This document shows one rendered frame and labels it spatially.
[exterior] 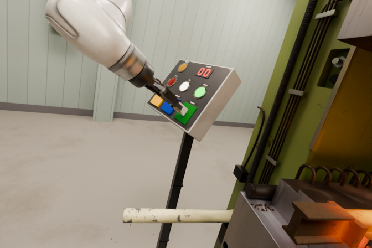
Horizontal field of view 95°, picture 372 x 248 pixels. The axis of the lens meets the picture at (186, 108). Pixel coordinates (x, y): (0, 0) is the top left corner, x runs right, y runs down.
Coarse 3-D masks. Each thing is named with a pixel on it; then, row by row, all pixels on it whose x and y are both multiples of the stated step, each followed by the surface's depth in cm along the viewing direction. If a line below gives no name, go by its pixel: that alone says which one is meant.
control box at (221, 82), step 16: (176, 64) 85; (192, 64) 76; (208, 64) 70; (176, 80) 77; (192, 80) 70; (208, 80) 64; (224, 80) 60; (240, 80) 64; (176, 96) 71; (192, 96) 65; (208, 96) 60; (224, 96) 62; (160, 112) 71; (176, 112) 65; (208, 112) 59; (192, 128) 57; (208, 128) 62
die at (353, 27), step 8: (352, 0) 29; (360, 0) 28; (368, 0) 27; (352, 8) 29; (360, 8) 28; (368, 8) 27; (352, 16) 29; (360, 16) 28; (368, 16) 27; (344, 24) 30; (352, 24) 29; (360, 24) 28; (368, 24) 27; (344, 32) 30; (352, 32) 29; (360, 32) 27; (368, 32) 26; (344, 40) 30; (352, 40) 29; (360, 40) 29; (368, 40) 28; (360, 48) 32; (368, 48) 31
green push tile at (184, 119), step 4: (184, 104) 65; (188, 104) 63; (188, 108) 62; (192, 108) 61; (196, 108) 60; (188, 112) 61; (192, 112) 60; (176, 116) 64; (180, 116) 62; (184, 116) 61; (188, 116) 60; (180, 120) 61; (184, 120) 60; (188, 120) 59; (184, 124) 59
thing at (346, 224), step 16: (304, 208) 23; (320, 208) 23; (336, 208) 24; (288, 224) 23; (304, 224) 22; (320, 224) 23; (336, 224) 24; (352, 224) 23; (368, 224) 24; (304, 240) 22; (320, 240) 23; (336, 240) 24; (352, 240) 23
